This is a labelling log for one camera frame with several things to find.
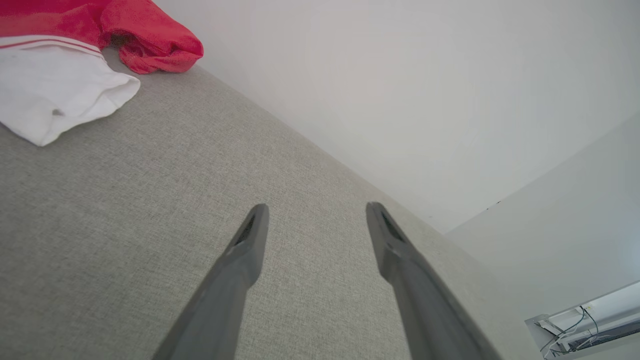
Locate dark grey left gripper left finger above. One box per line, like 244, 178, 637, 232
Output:
152, 202, 271, 360

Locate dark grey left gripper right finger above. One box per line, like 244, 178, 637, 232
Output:
365, 201, 503, 360

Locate red and white garment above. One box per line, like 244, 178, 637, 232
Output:
0, 0, 205, 147

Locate grey fabric sofa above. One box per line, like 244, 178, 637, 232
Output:
0, 47, 543, 360

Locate thin black cable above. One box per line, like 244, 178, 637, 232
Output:
539, 306, 601, 357

